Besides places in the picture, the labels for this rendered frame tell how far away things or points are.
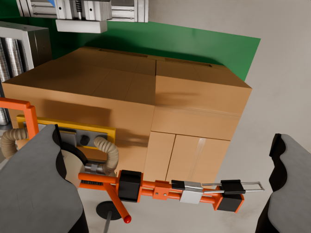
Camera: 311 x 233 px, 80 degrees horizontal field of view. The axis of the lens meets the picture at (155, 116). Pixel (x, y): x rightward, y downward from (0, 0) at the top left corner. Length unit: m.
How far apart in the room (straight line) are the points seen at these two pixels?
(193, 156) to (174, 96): 0.51
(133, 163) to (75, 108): 0.38
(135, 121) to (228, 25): 1.19
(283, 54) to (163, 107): 1.17
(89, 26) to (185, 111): 0.79
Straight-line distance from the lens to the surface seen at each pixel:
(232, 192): 0.71
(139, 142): 0.86
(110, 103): 0.78
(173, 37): 1.64
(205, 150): 1.44
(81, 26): 0.68
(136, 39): 1.65
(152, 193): 0.70
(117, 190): 0.67
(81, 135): 0.72
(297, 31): 1.96
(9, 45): 1.36
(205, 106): 1.24
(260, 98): 2.02
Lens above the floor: 1.63
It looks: 61 degrees down
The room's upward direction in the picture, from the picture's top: 178 degrees counter-clockwise
